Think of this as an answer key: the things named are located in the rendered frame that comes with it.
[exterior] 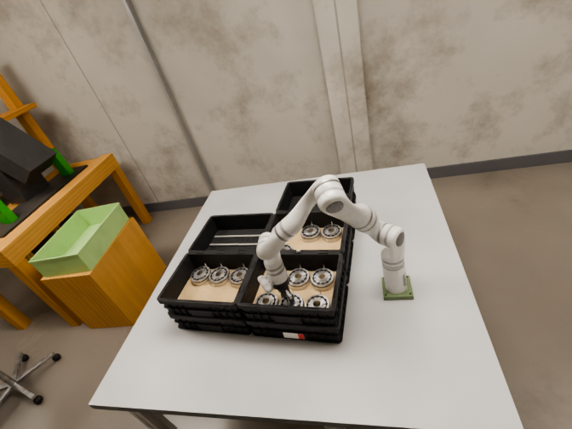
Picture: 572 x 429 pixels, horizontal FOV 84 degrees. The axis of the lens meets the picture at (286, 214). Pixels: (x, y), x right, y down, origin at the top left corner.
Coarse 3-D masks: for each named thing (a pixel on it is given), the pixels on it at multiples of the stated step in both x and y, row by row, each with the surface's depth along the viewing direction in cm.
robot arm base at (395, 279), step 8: (384, 264) 133; (400, 264) 130; (384, 272) 136; (392, 272) 132; (400, 272) 132; (384, 280) 140; (392, 280) 135; (400, 280) 134; (392, 288) 137; (400, 288) 137
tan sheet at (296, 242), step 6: (342, 228) 164; (294, 240) 166; (300, 240) 165; (318, 240) 162; (294, 246) 162; (300, 246) 161; (306, 246) 160; (312, 246) 159; (318, 246) 158; (324, 246) 157; (330, 246) 156; (336, 246) 155
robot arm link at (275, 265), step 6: (264, 234) 116; (270, 234) 116; (258, 240) 117; (276, 258) 119; (264, 264) 120; (270, 264) 117; (276, 264) 118; (282, 264) 120; (270, 270) 119; (276, 270) 119; (282, 270) 121
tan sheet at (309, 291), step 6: (306, 288) 139; (312, 288) 138; (258, 294) 143; (276, 294) 141; (300, 294) 137; (306, 294) 137; (312, 294) 136; (318, 294) 135; (324, 294) 134; (330, 294) 134; (330, 300) 131
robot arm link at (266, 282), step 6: (264, 276) 125; (270, 276) 121; (276, 276) 120; (282, 276) 121; (264, 282) 123; (270, 282) 122; (276, 282) 122; (282, 282) 123; (264, 288) 121; (270, 288) 120
